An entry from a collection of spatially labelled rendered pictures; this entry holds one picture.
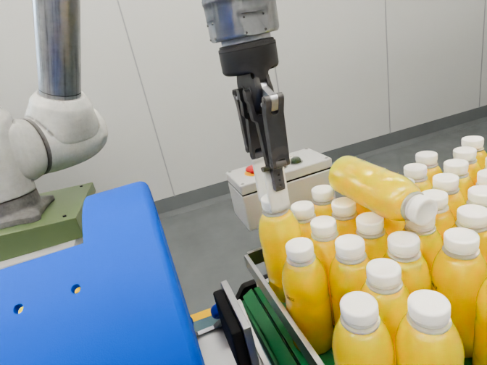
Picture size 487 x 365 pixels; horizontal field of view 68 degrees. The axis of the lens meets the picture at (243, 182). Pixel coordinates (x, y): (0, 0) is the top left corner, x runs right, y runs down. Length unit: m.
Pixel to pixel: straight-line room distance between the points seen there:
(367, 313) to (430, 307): 0.06
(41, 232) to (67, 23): 0.48
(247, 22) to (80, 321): 0.35
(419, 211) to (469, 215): 0.09
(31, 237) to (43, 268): 0.60
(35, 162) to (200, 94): 2.29
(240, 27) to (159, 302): 0.31
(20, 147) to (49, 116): 0.11
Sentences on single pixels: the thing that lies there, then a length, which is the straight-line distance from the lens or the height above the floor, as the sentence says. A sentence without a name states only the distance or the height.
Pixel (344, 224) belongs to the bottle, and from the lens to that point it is 0.60.
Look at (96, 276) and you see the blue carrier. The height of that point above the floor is 1.20.
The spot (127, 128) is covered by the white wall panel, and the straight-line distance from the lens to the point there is 3.15.
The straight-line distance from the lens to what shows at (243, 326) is 0.45.
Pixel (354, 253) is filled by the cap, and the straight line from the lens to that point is 0.50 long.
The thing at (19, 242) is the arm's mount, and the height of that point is 1.03.
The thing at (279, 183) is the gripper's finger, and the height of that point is 1.16.
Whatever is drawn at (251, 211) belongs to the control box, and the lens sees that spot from 0.70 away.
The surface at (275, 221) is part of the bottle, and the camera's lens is 0.54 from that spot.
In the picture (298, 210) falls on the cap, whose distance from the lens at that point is 0.60.
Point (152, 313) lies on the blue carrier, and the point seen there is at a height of 1.17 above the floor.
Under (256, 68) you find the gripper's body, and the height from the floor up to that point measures 1.32.
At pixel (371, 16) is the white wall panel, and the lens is 3.79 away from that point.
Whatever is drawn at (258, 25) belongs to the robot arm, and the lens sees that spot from 0.45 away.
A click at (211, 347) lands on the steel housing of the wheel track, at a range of 0.61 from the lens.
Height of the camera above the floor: 1.36
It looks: 22 degrees down
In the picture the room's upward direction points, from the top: 12 degrees counter-clockwise
